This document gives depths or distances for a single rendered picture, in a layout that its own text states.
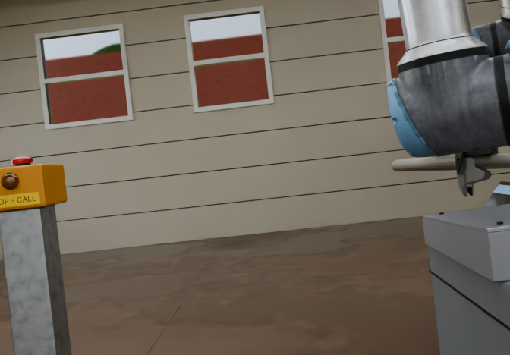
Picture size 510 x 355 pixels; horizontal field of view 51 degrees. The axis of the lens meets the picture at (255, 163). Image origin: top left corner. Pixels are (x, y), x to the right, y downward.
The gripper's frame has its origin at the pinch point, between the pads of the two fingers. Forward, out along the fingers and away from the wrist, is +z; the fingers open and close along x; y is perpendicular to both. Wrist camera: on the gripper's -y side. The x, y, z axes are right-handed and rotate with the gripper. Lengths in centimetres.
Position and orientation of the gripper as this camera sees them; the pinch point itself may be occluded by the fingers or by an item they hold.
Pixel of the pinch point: (464, 190)
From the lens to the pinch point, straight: 139.1
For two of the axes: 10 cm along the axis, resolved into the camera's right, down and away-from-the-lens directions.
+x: 5.9, 0.0, 8.1
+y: 8.0, -0.5, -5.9
